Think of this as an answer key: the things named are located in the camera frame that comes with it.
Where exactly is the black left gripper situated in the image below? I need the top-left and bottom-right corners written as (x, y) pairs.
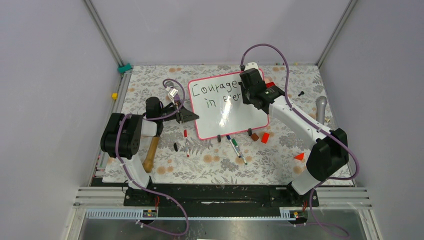
top-left (157, 99), bottom-right (199, 123)

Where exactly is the pink framed whiteboard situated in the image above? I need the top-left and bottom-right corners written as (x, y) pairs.
top-left (187, 71), bottom-right (270, 140)

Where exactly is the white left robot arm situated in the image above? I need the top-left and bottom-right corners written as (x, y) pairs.
top-left (100, 97), bottom-right (200, 206)

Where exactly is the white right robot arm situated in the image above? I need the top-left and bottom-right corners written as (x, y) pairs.
top-left (239, 68), bottom-right (349, 206)

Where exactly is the red capped marker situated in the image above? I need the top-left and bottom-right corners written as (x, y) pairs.
top-left (183, 129), bottom-right (190, 157)

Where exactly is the red lego brick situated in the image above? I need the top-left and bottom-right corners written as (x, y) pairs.
top-left (266, 81), bottom-right (275, 89)

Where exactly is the floral table mat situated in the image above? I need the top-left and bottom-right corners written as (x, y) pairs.
top-left (102, 65), bottom-right (327, 185)

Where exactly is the blue capped marker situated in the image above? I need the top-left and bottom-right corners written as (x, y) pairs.
top-left (226, 135), bottom-right (241, 158)

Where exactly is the brown wooden cylinder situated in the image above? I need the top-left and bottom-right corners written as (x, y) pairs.
top-left (250, 133), bottom-right (260, 142)

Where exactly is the red rectangular block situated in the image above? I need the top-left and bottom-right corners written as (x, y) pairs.
top-left (261, 132), bottom-right (270, 144)

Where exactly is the green capped marker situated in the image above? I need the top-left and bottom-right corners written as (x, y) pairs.
top-left (231, 138), bottom-right (248, 165)

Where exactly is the teal clamp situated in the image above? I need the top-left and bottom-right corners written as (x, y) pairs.
top-left (117, 63), bottom-right (133, 74)

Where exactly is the red triangular block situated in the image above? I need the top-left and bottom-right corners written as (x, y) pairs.
top-left (293, 152), bottom-right (305, 161)

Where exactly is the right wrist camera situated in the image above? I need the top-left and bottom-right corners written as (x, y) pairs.
top-left (244, 62), bottom-right (259, 71)

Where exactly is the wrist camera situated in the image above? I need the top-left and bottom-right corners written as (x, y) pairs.
top-left (244, 62), bottom-right (259, 71)
top-left (166, 86), bottom-right (180, 104)

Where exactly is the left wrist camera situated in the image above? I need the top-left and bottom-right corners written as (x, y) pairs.
top-left (166, 86), bottom-right (180, 104)

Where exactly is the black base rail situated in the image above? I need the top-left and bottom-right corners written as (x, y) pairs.
top-left (123, 182), bottom-right (320, 218)

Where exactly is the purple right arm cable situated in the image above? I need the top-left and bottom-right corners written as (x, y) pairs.
top-left (240, 43), bottom-right (361, 239)

